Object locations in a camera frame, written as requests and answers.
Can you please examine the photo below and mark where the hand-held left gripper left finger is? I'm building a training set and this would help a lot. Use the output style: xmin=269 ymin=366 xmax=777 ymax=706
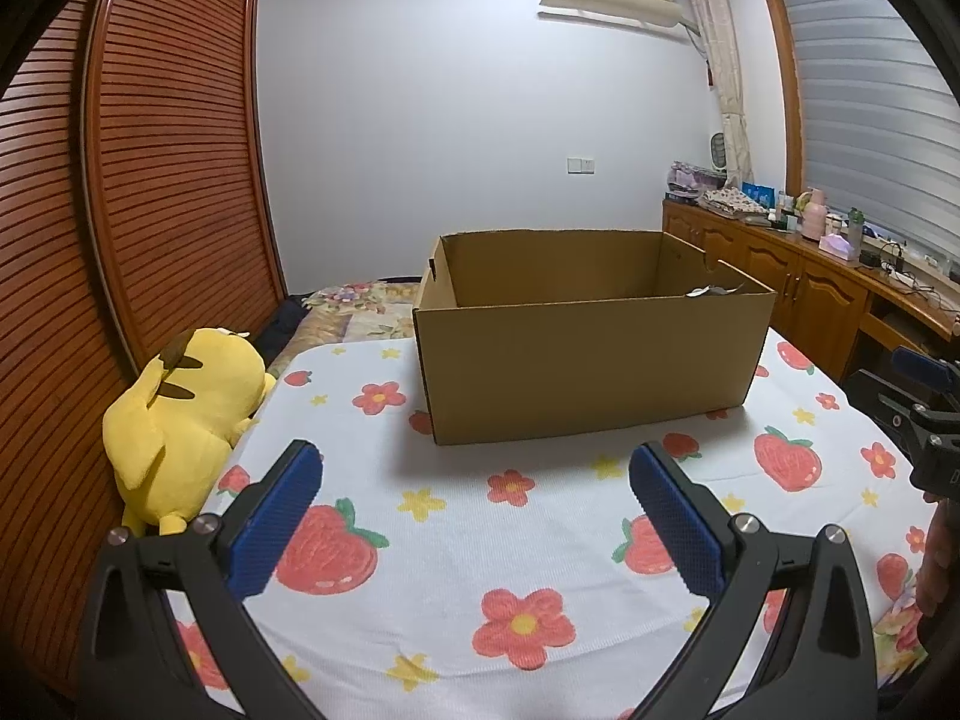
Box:
xmin=77 ymin=439 xmax=325 ymax=720

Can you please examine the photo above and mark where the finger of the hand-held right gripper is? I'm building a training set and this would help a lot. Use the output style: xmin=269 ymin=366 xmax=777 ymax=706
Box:
xmin=891 ymin=347 xmax=960 ymax=407
xmin=846 ymin=369 xmax=960 ymax=467

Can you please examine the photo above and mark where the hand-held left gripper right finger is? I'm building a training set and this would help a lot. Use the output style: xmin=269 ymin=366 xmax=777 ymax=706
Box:
xmin=628 ymin=441 xmax=878 ymax=720

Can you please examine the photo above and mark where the brown cardboard box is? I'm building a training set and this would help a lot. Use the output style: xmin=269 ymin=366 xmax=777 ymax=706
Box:
xmin=412 ymin=229 xmax=777 ymax=448

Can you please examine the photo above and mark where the person's right hand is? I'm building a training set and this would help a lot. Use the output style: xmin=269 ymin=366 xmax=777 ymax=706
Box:
xmin=916 ymin=499 xmax=960 ymax=620

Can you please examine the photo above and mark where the yellow plush toy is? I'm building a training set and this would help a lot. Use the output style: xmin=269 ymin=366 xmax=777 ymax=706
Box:
xmin=103 ymin=326 xmax=277 ymax=538

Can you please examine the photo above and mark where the wooden cabinet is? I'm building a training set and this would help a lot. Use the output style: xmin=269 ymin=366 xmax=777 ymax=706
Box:
xmin=662 ymin=195 xmax=960 ymax=407

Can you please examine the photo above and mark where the pink thermos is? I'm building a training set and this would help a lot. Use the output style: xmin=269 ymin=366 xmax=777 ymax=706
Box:
xmin=801 ymin=187 xmax=832 ymax=243

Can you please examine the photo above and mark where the strawberry printed blanket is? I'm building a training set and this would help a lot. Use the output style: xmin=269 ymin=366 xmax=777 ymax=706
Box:
xmin=161 ymin=326 xmax=938 ymax=720

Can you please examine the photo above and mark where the dark blue bedsheet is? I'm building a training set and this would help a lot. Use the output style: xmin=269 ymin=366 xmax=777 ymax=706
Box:
xmin=255 ymin=292 xmax=317 ymax=350

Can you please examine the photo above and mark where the floral quilt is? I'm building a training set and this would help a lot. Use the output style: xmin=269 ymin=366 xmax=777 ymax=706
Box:
xmin=266 ymin=279 xmax=425 ymax=380

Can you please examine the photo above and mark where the folded floral cloth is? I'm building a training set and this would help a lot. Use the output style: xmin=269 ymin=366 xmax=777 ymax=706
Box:
xmin=697 ymin=186 xmax=770 ymax=219

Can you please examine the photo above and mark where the grey window blind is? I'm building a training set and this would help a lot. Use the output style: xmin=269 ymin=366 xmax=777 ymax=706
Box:
xmin=772 ymin=0 xmax=960 ymax=272

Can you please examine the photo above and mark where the folded purple cloth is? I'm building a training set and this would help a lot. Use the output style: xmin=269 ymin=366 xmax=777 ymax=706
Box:
xmin=666 ymin=161 xmax=725 ymax=203

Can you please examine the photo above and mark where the cream patterned curtain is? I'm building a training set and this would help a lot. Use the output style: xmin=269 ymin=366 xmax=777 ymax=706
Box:
xmin=681 ymin=0 xmax=755 ymax=190

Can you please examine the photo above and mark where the wooden slatted wardrobe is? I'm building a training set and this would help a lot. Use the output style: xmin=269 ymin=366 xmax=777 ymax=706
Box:
xmin=0 ymin=0 xmax=290 ymax=691

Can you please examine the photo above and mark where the wooden window frame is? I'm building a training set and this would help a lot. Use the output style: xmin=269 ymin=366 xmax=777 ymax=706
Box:
xmin=754 ymin=0 xmax=812 ymax=197

